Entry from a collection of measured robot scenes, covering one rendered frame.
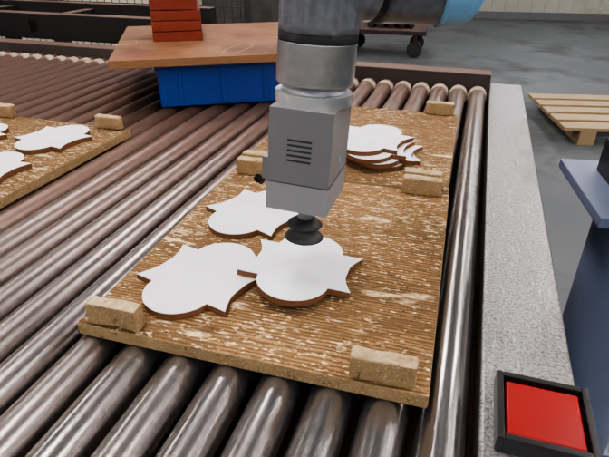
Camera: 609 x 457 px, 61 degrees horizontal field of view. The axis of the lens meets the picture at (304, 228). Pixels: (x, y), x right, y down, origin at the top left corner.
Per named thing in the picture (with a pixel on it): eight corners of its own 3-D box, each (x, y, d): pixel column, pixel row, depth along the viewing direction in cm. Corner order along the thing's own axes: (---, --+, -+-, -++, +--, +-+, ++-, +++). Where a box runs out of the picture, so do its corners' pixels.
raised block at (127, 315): (148, 323, 52) (144, 302, 51) (138, 335, 50) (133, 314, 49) (97, 312, 53) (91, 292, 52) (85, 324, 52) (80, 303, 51)
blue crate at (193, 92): (269, 72, 153) (268, 37, 148) (288, 101, 127) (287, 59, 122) (162, 78, 148) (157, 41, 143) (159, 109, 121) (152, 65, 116)
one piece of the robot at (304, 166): (272, 49, 54) (267, 192, 62) (239, 61, 47) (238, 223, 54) (363, 59, 52) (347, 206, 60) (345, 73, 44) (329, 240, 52)
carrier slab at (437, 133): (457, 121, 113) (458, 114, 113) (447, 201, 79) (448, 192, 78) (304, 108, 122) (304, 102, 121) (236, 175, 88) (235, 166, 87)
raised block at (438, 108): (452, 114, 113) (454, 102, 112) (452, 117, 111) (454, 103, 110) (425, 111, 114) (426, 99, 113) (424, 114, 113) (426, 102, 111)
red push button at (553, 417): (574, 406, 45) (578, 394, 45) (584, 464, 40) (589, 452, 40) (502, 390, 47) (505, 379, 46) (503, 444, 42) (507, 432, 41)
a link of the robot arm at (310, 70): (265, 40, 46) (293, 32, 53) (264, 92, 48) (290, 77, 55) (349, 49, 44) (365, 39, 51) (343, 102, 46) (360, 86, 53)
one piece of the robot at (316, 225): (293, 207, 58) (292, 222, 59) (283, 221, 55) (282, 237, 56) (326, 213, 58) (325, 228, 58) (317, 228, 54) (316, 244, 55)
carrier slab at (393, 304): (448, 203, 79) (449, 194, 78) (427, 410, 44) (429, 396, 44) (235, 177, 87) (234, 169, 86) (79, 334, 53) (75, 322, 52)
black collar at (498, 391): (583, 402, 46) (588, 388, 45) (597, 476, 40) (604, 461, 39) (493, 382, 48) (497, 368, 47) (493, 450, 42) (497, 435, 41)
